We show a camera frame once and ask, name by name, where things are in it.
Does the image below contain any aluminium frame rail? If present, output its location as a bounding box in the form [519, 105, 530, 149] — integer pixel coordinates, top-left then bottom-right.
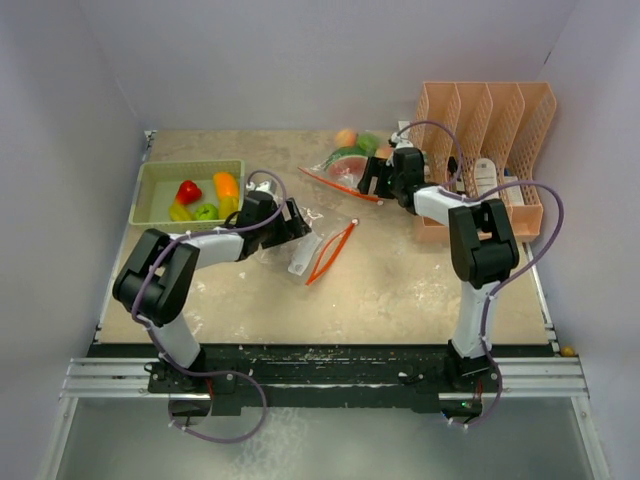
[59, 355, 591, 401]

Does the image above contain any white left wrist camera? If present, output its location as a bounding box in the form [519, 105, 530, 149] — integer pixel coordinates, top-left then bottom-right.
[245, 179, 277, 197]

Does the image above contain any green fake leafy vegetable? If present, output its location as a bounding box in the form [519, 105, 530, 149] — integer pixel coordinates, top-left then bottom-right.
[356, 132, 381, 156]

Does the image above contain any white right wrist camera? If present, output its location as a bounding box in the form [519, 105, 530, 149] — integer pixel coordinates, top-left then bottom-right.
[387, 132, 414, 163]

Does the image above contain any yellow fake starfruit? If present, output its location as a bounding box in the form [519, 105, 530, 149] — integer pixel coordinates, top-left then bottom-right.
[218, 196, 239, 220]

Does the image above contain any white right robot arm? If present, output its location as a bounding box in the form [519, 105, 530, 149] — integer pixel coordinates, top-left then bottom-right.
[357, 147, 520, 391]

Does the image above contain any small yellow ball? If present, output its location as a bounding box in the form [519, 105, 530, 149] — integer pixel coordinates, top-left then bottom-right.
[561, 346, 575, 357]

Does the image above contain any red fake strawberry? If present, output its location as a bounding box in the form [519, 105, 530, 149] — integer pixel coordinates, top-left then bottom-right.
[174, 180, 203, 205]

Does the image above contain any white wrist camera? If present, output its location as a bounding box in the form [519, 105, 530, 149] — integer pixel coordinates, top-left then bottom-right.
[387, 132, 414, 163]
[245, 179, 277, 197]

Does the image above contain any white bottle in organizer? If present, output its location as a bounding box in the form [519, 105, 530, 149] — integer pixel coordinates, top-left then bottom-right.
[473, 158, 498, 197]

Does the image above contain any fake peach right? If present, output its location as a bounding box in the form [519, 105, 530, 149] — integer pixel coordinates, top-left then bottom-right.
[375, 146, 393, 159]

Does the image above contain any white box in organizer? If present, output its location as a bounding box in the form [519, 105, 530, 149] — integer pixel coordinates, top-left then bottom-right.
[504, 169, 525, 206]

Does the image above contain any orange plastic file organizer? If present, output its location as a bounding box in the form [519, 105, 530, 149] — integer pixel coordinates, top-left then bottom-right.
[408, 82, 557, 243]

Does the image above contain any light green perforated basket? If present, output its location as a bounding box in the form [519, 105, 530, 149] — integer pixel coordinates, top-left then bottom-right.
[129, 159, 245, 233]

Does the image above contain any fake watermelon slice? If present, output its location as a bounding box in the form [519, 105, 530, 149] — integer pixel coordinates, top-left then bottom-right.
[326, 154, 368, 183]

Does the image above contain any small white box behind organizer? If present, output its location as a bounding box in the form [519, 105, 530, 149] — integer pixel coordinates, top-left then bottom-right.
[398, 120, 410, 139]

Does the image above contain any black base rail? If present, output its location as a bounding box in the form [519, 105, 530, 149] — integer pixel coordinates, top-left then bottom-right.
[147, 342, 506, 416]

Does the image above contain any green fake custard apple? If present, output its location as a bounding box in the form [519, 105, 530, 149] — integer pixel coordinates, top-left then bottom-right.
[194, 203, 219, 221]

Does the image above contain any fake peach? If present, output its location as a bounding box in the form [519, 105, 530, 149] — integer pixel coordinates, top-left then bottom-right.
[375, 146, 393, 159]
[334, 129, 358, 148]

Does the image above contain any fake peach left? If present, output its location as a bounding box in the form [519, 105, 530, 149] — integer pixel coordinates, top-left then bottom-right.
[334, 129, 358, 148]

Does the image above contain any clear zip bag orange seal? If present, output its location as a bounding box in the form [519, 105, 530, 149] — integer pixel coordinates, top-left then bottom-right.
[255, 203, 359, 286]

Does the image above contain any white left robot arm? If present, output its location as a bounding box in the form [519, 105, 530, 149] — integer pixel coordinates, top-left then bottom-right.
[112, 191, 311, 392]

